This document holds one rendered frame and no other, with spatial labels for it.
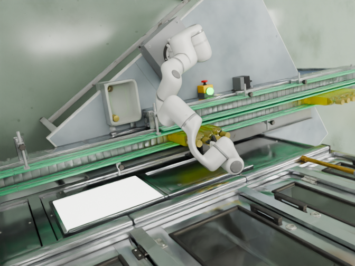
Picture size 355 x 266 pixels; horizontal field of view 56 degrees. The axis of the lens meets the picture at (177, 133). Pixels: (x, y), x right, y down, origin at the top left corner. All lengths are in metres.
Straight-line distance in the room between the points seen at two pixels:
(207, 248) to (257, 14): 1.65
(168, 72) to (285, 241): 0.75
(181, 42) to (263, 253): 0.90
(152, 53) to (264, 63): 0.90
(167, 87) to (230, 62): 0.92
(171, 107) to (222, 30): 1.00
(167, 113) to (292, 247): 0.65
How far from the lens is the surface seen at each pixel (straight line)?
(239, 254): 1.11
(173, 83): 1.34
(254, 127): 2.21
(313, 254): 1.12
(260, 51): 2.38
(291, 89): 2.41
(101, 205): 1.44
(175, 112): 1.28
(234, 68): 2.23
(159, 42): 1.82
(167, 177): 1.61
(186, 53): 1.48
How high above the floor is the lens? 2.48
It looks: 59 degrees down
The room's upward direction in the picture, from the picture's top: 108 degrees clockwise
